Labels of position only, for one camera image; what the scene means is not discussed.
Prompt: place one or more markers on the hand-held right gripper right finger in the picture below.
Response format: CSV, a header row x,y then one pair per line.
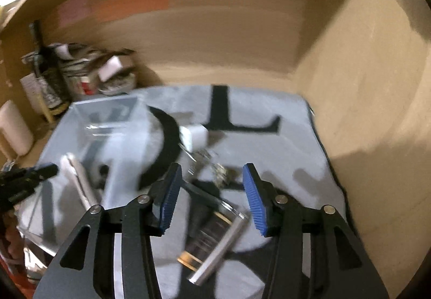
x,y
253,201

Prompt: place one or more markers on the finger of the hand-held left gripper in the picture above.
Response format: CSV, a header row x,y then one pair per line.
x,y
43,171

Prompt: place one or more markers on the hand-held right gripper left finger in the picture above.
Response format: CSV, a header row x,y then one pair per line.
x,y
169,199

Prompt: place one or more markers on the clear plastic box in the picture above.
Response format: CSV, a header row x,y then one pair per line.
x,y
111,137

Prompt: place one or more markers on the black pen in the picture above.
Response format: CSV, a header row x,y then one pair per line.
x,y
203,192

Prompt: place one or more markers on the small metal keyring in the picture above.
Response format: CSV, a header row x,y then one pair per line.
x,y
223,174

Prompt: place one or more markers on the white cushion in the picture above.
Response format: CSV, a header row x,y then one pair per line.
x,y
14,129

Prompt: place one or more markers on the grey printed blanket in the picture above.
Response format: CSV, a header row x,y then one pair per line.
x,y
269,151

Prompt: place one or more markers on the white charger plug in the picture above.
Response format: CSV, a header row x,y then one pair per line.
x,y
194,137

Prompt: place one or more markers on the pile of papers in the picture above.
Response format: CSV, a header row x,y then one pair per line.
x,y
97,70

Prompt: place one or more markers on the pink paper sheet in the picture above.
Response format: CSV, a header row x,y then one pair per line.
x,y
75,11

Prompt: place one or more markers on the orange paper sheet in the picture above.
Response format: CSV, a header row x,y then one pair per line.
x,y
134,3

